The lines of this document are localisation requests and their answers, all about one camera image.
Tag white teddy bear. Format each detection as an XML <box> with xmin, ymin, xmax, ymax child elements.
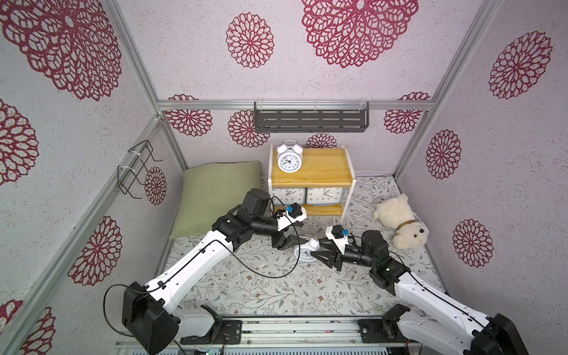
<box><xmin>374</xmin><ymin>194</ymin><xmax>430</xmax><ymax>250</ymax></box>

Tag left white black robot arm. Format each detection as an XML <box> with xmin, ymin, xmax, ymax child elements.
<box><xmin>121</xmin><ymin>189</ymin><xmax>307</xmax><ymax>354</ymax></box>

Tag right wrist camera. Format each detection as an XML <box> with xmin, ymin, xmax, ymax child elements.
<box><xmin>325</xmin><ymin>225</ymin><xmax>350</xmax><ymax>254</ymax></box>

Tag metal base rail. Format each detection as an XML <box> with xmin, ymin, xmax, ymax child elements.
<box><xmin>112</xmin><ymin>314</ymin><xmax>445</xmax><ymax>349</ymax></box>

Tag grey square alarm clock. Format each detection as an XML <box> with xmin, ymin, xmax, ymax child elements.
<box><xmin>306</xmin><ymin>187</ymin><xmax>343</xmax><ymax>206</ymax></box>

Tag green pillow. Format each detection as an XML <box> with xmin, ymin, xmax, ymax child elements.
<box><xmin>170</xmin><ymin>161</ymin><xmax>262</xmax><ymax>240</ymax></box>

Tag grey square clock face-down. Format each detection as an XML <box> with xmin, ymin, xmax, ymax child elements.
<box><xmin>272</xmin><ymin>187</ymin><xmax>306</xmax><ymax>206</ymax></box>

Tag white twin-bell clock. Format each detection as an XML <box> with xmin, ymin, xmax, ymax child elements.
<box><xmin>294</xmin><ymin>235</ymin><xmax>320</xmax><ymax>263</ymax></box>
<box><xmin>276</xmin><ymin>140</ymin><xmax>304</xmax><ymax>173</ymax></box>

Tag black wire wall rack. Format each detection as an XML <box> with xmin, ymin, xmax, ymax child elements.
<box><xmin>116</xmin><ymin>139</ymin><xmax>163</xmax><ymax>200</ymax></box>

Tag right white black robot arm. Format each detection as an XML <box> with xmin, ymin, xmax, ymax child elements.
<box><xmin>311</xmin><ymin>226</ymin><xmax>528</xmax><ymax>354</ymax></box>

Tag dark grey wall shelf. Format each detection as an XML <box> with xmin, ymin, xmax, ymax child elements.
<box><xmin>253</xmin><ymin>102</ymin><xmax>369</xmax><ymax>133</ymax></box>

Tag wooden white-framed two-tier shelf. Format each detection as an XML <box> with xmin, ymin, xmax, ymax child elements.
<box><xmin>267</xmin><ymin>144</ymin><xmax>356</xmax><ymax>223</ymax></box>

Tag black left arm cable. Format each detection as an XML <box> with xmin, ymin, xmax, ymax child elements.
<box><xmin>103</xmin><ymin>194</ymin><xmax>302</xmax><ymax>338</ymax></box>

